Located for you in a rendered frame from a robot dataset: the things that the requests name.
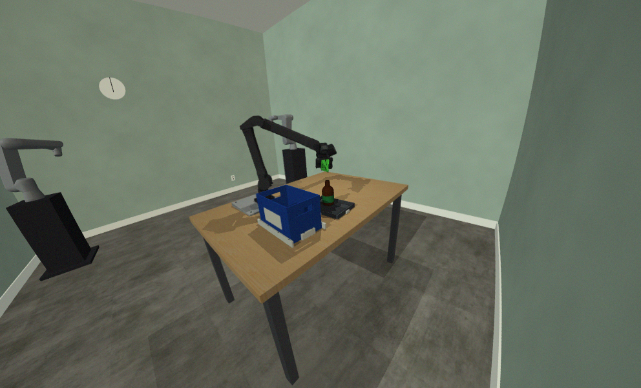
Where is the blue divided crate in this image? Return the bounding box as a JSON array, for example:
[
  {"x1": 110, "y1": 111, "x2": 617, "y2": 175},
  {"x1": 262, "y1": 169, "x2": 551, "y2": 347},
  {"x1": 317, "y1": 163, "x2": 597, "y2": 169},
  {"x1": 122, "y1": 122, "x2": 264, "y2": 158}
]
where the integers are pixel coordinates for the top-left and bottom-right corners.
[{"x1": 256, "y1": 185, "x2": 322, "y2": 244}]

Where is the brown bottle with green label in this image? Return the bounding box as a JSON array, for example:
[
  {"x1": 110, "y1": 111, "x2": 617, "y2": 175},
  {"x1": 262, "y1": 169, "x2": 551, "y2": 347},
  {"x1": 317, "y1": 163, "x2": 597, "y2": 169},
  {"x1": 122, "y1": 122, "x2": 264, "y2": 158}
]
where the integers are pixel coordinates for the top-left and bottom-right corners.
[{"x1": 322, "y1": 180, "x2": 334, "y2": 206}]

